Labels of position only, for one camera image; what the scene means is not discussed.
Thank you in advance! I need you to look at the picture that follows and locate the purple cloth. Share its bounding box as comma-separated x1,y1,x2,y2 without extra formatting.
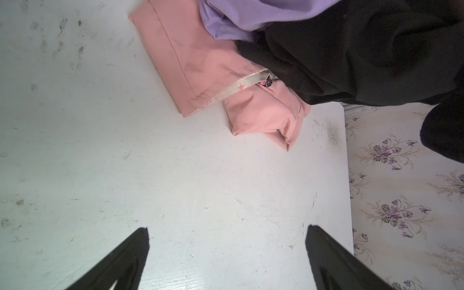
199,0,339,42

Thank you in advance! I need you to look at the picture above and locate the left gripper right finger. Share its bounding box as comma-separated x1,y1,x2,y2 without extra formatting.
305,225,392,290

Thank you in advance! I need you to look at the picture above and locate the black cloth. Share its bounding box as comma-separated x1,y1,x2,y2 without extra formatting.
238,1,464,162

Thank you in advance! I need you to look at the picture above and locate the pink cloth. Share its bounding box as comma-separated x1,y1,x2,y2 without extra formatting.
129,1,311,150

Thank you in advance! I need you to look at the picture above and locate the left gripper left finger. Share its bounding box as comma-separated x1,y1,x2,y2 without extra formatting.
67,228,150,290

